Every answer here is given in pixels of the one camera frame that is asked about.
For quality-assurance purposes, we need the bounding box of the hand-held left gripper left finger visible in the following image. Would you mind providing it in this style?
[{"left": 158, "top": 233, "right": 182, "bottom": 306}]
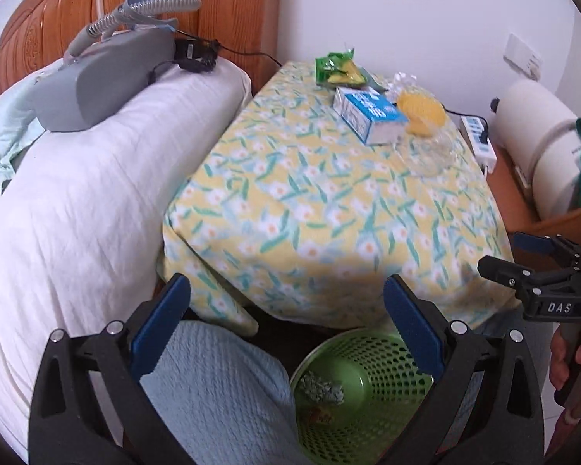
[{"left": 29, "top": 274, "right": 194, "bottom": 465}]

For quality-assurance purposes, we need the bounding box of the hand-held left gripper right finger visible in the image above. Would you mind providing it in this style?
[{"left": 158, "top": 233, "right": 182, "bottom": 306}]
[{"left": 382, "top": 274, "right": 545, "bottom": 465}]

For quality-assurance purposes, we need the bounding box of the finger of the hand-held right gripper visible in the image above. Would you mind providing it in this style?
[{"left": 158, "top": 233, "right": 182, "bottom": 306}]
[
  {"left": 513, "top": 233, "right": 562, "bottom": 257},
  {"left": 478, "top": 256, "right": 533, "bottom": 296}
]

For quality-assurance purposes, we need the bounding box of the green perforated wastebasket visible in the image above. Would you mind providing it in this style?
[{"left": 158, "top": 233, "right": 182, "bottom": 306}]
[{"left": 290, "top": 328, "right": 466, "bottom": 465}]

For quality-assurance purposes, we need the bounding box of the clear plastic bottle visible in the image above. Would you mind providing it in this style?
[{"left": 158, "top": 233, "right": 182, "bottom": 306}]
[{"left": 390, "top": 72, "right": 462, "bottom": 177}]

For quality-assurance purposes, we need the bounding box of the yellow wrapper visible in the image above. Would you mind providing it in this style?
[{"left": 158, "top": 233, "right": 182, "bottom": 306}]
[{"left": 397, "top": 88, "right": 449, "bottom": 137}]

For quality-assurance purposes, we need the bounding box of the blue and white carton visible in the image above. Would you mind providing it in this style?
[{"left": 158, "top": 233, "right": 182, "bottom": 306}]
[{"left": 332, "top": 85, "right": 410, "bottom": 146}]

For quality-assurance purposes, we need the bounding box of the green snack packet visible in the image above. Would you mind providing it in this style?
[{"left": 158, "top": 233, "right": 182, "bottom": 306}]
[{"left": 315, "top": 47, "right": 388, "bottom": 93}]

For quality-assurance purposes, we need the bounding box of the person's right hand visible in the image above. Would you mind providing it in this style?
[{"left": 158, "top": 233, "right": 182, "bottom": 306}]
[{"left": 549, "top": 328, "right": 581, "bottom": 405}]

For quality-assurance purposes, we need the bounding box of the orange brown nightstand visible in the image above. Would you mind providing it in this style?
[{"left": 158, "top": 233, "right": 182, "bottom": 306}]
[{"left": 486, "top": 148, "right": 581, "bottom": 255}]

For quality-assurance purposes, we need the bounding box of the light blue textured cloth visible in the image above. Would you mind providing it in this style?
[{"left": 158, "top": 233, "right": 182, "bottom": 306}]
[{"left": 140, "top": 320, "right": 315, "bottom": 465}]

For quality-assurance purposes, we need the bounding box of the crumpled green grey wrapper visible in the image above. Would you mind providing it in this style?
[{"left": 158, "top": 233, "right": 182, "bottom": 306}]
[{"left": 299, "top": 370, "right": 346, "bottom": 406}]

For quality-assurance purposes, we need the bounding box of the white power strip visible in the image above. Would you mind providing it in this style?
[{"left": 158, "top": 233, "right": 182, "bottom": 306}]
[{"left": 457, "top": 115, "right": 498, "bottom": 176}]

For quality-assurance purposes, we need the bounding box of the white pillow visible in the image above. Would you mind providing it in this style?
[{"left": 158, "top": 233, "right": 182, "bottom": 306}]
[{"left": 0, "top": 55, "right": 253, "bottom": 452}]

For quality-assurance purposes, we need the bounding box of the yellow floral tablecloth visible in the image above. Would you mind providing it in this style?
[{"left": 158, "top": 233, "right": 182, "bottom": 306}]
[{"left": 157, "top": 60, "right": 520, "bottom": 332}]

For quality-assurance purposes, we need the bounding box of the light green cloth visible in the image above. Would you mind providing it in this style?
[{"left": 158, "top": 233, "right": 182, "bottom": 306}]
[{"left": 0, "top": 75, "right": 46, "bottom": 175}]

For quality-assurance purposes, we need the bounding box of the grey breathing machine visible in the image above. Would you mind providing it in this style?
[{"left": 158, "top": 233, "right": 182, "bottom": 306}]
[{"left": 31, "top": 26, "right": 182, "bottom": 133}]

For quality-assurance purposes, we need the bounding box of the black power adapter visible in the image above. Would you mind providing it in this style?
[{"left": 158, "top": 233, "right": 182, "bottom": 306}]
[{"left": 173, "top": 38, "right": 220, "bottom": 72}]

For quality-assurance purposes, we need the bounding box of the wooden headboard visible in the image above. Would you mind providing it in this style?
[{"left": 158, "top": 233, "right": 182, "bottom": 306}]
[{"left": 0, "top": 0, "right": 282, "bottom": 103}]

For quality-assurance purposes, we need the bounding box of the black plug with cable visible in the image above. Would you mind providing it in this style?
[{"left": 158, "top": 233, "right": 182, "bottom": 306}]
[{"left": 440, "top": 104, "right": 490, "bottom": 140}]

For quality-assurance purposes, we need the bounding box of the white wall socket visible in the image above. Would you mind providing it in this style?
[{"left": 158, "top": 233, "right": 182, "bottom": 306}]
[{"left": 502, "top": 33, "right": 544, "bottom": 79}]

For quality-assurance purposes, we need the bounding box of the thin black cable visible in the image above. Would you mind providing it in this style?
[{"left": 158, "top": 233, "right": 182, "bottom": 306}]
[{"left": 148, "top": 34, "right": 284, "bottom": 84}]

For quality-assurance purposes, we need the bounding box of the grey corrugated hose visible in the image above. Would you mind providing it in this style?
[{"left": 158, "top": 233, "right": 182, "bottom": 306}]
[{"left": 63, "top": 0, "right": 204, "bottom": 66}]

